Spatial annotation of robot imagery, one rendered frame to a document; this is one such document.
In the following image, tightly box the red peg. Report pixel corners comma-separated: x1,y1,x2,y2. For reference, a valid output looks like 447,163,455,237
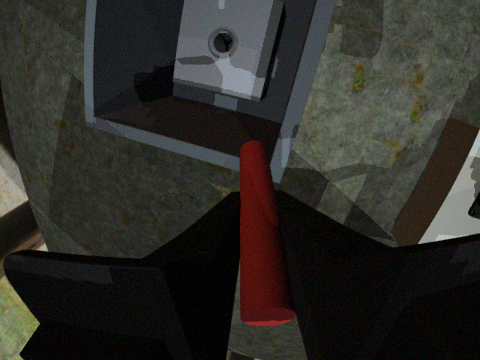
240,140,296,327

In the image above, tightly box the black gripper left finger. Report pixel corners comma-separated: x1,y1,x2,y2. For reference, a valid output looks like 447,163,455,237
3,192,241,360

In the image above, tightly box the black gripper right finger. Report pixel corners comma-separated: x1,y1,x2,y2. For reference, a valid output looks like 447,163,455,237
276,191,480,360

